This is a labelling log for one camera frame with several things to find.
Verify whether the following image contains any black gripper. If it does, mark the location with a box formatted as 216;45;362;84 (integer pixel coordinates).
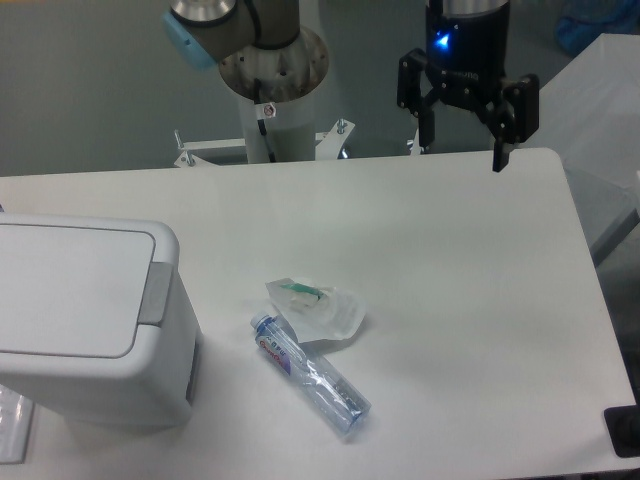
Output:
396;1;540;173

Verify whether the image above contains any white trash can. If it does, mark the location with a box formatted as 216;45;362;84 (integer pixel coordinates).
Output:
1;213;203;427

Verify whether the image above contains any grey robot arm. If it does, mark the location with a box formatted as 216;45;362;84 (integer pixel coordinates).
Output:
163;1;540;172

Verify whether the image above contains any white side table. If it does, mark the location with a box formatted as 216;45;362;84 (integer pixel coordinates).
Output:
528;34;639;264

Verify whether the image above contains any blue object in background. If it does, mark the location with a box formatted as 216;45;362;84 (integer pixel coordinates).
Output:
554;1;639;57

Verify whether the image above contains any clear plastic wrapper bag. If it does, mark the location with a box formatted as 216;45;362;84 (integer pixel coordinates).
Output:
265;277;367;346

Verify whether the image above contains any clear plastic water bottle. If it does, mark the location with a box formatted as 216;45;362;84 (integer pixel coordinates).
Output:
250;312;371;443

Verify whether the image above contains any black device at table edge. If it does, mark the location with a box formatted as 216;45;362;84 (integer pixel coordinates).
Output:
604;405;639;458

